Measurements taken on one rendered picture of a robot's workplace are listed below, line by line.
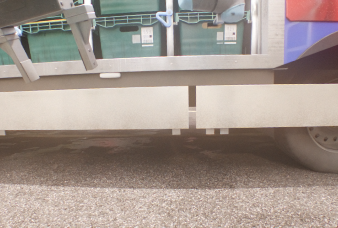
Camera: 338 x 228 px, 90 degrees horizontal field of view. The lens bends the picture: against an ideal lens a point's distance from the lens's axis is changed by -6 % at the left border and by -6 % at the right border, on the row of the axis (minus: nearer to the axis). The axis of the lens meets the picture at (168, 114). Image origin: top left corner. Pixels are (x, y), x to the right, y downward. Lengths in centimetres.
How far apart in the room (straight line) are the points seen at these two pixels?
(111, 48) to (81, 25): 76
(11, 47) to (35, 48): 92
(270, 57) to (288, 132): 44
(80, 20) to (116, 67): 58
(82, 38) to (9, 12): 12
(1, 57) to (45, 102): 53
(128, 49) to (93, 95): 33
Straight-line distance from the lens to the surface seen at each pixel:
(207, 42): 107
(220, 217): 81
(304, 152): 124
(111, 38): 112
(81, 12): 35
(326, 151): 135
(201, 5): 64
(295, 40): 104
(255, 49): 109
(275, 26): 100
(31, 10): 38
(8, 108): 124
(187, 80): 87
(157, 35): 107
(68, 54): 122
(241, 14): 68
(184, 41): 106
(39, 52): 133
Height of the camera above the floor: 48
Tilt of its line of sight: 7 degrees down
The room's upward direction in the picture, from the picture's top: 1 degrees counter-clockwise
